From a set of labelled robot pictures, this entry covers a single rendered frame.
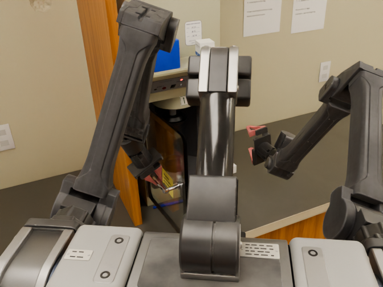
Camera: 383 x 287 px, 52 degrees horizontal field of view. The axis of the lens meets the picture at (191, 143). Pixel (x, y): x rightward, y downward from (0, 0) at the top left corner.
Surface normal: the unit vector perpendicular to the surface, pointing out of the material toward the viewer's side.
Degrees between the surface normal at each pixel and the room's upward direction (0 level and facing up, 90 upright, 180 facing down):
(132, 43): 71
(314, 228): 90
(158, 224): 0
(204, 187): 44
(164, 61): 90
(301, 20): 90
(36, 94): 90
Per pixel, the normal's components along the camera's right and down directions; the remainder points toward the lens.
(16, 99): 0.41, 0.43
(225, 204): -0.11, -0.29
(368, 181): 0.23, -0.48
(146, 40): -0.01, 0.16
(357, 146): -0.92, -0.37
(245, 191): -0.04, -0.88
